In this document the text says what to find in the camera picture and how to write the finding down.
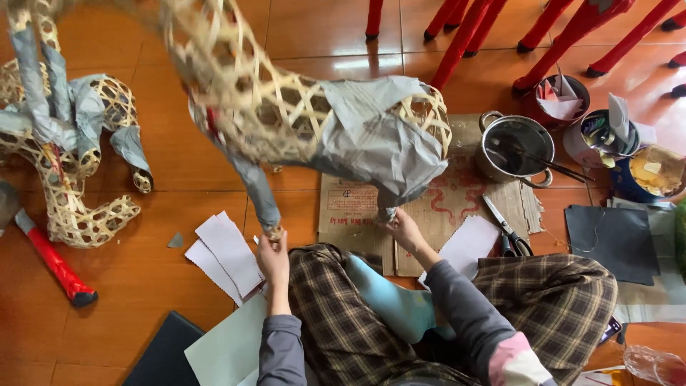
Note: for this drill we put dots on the person's right hand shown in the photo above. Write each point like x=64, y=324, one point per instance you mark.
x=407, y=233

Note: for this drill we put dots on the person's left hand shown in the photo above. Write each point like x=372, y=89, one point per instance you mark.
x=274, y=262

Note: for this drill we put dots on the large bamboo frame grey paper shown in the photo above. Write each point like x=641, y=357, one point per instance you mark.
x=343, y=123

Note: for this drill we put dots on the white paper sheet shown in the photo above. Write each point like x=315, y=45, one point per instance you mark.
x=471, y=241
x=209, y=268
x=230, y=252

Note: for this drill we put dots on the flattened brown cardboard sheet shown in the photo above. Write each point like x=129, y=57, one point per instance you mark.
x=348, y=214

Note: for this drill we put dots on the person's light blue sock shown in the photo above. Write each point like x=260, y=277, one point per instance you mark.
x=396, y=303

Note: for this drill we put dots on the pale green paper sheet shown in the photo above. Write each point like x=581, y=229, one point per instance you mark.
x=230, y=348

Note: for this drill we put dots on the small grey paper scrap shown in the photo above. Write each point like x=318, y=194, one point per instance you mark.
x=176, y=240

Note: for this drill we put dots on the black paper sheet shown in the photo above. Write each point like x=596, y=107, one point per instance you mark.
x=163, y=354

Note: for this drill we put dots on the person's plaid trousers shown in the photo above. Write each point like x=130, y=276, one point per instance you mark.
x=541, y=300

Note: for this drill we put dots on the dark glue brush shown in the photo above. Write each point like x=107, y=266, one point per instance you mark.
x=557, y=167

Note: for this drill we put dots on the red bucket with paper scraps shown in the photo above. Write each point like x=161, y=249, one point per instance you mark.
x=560, y=102

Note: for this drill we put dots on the dark grey paper sheet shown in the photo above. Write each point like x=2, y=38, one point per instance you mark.
x=611, y=244

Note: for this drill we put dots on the white tub with paper scraps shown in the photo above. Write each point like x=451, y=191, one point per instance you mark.
x=589, y=139

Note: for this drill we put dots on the red paper leg black hoof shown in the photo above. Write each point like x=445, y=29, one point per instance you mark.
x=56, y=262

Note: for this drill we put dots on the smartphone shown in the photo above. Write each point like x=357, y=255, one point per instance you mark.
x=610, y=330

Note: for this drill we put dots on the row of red paper legs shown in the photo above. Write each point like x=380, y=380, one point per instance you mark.
x=557, y=32

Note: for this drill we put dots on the blue tin with yellow scraps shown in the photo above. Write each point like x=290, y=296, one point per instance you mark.
x=651, y=174

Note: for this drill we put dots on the pile of light grey paper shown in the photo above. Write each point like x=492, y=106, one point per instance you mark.
x=654, y=300

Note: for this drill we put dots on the clear plastic bottle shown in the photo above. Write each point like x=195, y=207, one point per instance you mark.
x=654, y=365

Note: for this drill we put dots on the small bamboo frame grey paper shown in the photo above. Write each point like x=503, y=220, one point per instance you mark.
x=69, y=161

